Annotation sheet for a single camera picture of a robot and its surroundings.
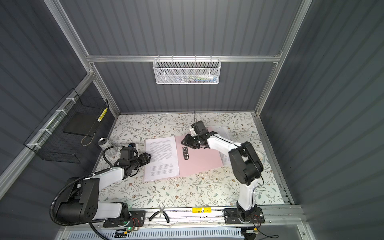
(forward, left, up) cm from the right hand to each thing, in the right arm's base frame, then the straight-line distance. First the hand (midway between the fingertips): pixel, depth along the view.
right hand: (184, 144), depth 92 cm
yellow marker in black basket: (+7, +44, +20) cm, 49 cm away
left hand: (-6, +24, -6) cm, 25 cm away
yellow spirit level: (-35, -10, -8) cm, 37 cm away
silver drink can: (-2, +47, +6) cm, 48 cm away
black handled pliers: (-35, +11, -8) cm, 38 cm away
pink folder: (-7, -4, -8) cm, 11 cm away
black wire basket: (-7, +56, +21) cm, 60 cm away
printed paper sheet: (-9, +13, -8) cm, 18 cm away
